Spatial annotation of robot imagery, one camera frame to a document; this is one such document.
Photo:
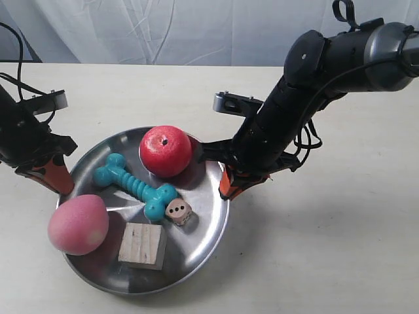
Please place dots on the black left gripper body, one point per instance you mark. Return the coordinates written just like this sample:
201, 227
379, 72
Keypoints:
24, 144

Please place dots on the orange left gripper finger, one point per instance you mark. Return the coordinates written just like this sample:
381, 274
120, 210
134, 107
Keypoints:
57, 176
37, 177

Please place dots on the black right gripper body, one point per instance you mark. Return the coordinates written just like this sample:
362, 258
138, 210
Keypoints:
249, 151

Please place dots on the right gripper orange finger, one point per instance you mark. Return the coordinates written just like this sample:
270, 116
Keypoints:
225, 183
240, 183

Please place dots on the round silver metal plate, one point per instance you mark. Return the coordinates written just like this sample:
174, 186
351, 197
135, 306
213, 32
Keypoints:
188, 247

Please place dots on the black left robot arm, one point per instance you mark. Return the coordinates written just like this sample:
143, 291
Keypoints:
12, 113

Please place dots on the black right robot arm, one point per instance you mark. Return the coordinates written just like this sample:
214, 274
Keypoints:
278, 133

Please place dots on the pink toy peach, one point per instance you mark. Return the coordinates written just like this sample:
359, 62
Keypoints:
79, 225

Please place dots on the small wooden die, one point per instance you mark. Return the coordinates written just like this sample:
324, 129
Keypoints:
178, 211

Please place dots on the red toy apple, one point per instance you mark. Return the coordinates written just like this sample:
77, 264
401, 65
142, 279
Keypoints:
165, 151

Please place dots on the teal rubber bone toy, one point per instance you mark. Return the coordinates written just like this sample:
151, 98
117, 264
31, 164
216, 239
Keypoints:
155, 199

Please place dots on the wooden block cube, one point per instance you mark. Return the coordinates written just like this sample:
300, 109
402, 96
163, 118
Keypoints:
143, 246

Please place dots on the white backdrop cloth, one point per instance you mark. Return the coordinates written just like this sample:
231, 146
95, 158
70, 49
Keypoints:
232, 33

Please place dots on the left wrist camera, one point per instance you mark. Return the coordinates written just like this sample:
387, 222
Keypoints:
53, 101

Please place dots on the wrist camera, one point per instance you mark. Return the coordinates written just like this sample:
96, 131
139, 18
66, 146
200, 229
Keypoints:
53, 101
227, 103

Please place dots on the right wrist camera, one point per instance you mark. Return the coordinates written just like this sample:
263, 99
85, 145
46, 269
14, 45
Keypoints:
227, 103

